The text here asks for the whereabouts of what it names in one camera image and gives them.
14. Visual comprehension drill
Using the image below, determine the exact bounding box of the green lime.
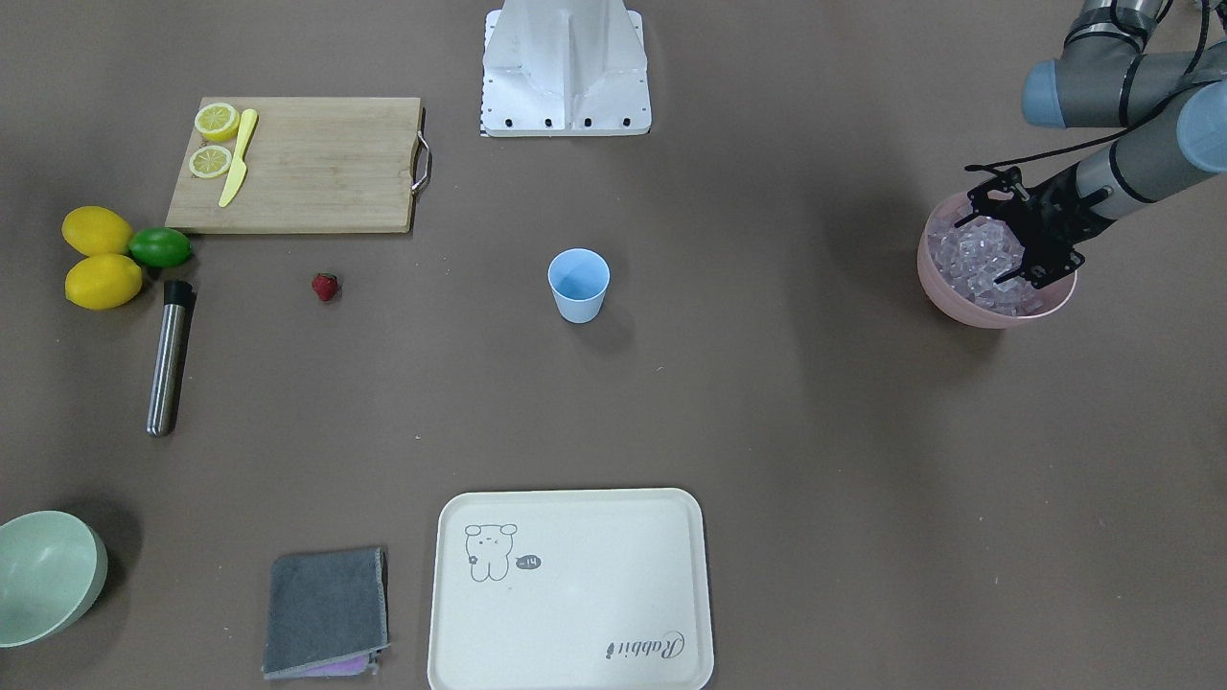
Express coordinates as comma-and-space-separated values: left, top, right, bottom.
128, 227, 194, 269

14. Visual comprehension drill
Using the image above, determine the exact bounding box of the pink bowl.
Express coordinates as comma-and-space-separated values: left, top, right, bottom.
917, 192, 1077, 331

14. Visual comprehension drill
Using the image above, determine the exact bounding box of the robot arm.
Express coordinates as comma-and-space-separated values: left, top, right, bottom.
968, 1, 1226, 289

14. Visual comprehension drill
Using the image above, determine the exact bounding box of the clear ice cubes pile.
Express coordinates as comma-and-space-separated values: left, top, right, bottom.
925, 215, 1044, 317

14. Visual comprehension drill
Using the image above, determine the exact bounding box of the red strawberry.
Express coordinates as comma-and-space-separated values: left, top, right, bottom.
310, 273, 341, 303

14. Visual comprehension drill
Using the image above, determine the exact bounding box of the lower lemon slice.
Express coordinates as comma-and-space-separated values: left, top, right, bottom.
187, 145, 233, 179

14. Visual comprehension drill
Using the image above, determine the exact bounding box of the cream rabbit tray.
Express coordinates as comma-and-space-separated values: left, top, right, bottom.
427, 487, 715, 689

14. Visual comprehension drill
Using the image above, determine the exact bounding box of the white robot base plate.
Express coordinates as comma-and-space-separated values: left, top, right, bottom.
479, 1, 653, 138

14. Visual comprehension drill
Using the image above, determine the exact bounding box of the green bowl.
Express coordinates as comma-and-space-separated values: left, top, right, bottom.
1, 511, 108, 648

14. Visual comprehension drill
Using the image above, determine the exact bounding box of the upper yellow lemon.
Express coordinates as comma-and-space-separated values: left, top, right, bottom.
61, 205, 135, 257

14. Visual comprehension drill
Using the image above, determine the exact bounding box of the yellow lemon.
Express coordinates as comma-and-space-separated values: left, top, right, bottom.
61, 205, 135, 257
64, 254, 144, 311

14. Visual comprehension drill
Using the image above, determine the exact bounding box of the lemon slice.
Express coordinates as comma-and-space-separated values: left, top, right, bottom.
194, 102, 240, 142
187, 145, 233, 179

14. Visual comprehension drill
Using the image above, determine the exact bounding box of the lower yellow lemon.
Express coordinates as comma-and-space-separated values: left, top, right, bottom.
64, 254, 144, 311

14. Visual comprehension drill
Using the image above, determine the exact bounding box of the steel muddler black tip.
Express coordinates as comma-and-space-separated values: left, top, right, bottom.
146, 280, 198, 438

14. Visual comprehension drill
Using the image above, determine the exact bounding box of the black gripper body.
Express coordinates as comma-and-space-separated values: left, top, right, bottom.
969, 167, 1112, 253

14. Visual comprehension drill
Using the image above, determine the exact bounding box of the grey folded cloth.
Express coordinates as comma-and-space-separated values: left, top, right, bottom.
263, 546, 389, 681

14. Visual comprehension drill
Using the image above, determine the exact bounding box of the light blue cup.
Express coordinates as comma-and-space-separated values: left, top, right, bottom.
546, 247, 611, 324

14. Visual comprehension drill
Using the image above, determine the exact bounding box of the yellow plastic knife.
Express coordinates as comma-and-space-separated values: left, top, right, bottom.
218, 108, 259, 207

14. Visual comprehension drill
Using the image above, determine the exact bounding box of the wooden cutting board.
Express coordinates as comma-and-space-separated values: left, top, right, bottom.
164, 96, 432, 235

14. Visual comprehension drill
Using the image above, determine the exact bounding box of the upper lemon slice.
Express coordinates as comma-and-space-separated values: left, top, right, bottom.
194, 102, 240, 142

